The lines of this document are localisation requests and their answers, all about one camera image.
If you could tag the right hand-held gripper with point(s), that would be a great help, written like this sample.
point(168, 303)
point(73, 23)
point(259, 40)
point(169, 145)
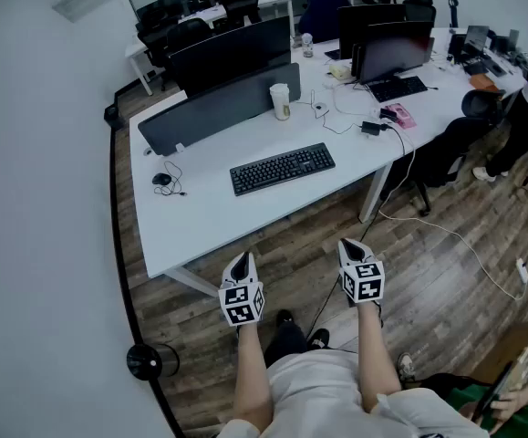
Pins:
point(364, 283)

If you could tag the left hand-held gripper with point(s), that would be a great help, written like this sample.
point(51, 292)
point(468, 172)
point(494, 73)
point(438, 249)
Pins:
point(241, 299)

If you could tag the black keyboard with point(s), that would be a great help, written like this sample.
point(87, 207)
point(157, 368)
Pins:
point(398, 88)
point(282, 169)
point(333, 55)

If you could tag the person's left forearm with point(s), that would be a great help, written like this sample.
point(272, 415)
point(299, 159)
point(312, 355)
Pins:
point(252, 372)

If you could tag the person's right forearm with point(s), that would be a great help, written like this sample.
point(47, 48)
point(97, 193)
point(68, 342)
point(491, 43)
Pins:
point(375, 358)

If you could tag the person's left black shoe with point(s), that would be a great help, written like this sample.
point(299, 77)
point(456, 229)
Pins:
point(285, 318)

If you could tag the person's black shoe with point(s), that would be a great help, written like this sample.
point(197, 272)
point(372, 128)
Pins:
point(319, 338)
point(285, 318)

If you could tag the white desk leg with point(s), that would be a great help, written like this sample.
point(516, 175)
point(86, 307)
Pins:
point(190, 280)
point(375, 192)

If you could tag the person's black trousers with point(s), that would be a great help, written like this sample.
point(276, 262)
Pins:
point(286, 342)

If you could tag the person's right black shoe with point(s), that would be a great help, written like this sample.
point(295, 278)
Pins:
point(319, 338)

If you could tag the person's white shirt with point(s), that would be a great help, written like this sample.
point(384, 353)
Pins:
point(318, 395)

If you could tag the black computer mouse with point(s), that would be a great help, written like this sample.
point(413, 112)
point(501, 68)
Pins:
point(161, 179)

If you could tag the black power adapter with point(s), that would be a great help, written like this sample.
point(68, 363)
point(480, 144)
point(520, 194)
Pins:
point(370, 128)

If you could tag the white floor power strip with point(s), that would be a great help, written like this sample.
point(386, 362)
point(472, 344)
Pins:
point(523, 270)

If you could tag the black mesh office chair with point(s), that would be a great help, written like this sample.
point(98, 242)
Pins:
point(455, 149)

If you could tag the brown cardboard box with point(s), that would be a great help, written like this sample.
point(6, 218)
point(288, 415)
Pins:
point(514, 349)

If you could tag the black phone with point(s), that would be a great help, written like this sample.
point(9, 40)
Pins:
point(491, 393)

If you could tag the pink tissue packet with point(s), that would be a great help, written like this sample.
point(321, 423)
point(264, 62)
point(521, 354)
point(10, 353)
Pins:
point(404, 116)

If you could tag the dark grey desk divider panel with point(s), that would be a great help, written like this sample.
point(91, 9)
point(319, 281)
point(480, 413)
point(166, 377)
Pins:
point(218, 107)

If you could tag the white lidded paper cup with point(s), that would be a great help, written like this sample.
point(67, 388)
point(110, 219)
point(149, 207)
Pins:
point(279, 103)

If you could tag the beige tissue box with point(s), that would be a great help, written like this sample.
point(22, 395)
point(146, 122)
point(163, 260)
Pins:
point(339, 71)

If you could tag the black square floor fitting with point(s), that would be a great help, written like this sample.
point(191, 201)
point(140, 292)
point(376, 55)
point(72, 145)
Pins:
point(112, 116)

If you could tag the orange notebook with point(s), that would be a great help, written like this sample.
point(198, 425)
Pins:
point(482, 82)

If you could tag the clear plastic bottle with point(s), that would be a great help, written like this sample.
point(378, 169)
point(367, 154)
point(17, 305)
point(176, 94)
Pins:
point(307, 46)

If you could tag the large black monitor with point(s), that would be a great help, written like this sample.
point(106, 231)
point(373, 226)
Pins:
point(231, 55)

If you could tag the black laptop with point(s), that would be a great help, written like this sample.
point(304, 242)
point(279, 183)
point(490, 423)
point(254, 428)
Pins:
point(477, 37)

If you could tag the navy office chair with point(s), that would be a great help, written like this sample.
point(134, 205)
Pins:
point(323, 12)

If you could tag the white divider bracket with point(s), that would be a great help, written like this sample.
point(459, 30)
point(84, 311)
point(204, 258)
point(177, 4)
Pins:
point(179, 148)

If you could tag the black curved floor rail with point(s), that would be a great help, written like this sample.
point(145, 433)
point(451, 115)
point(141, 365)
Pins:
point(114, 180)

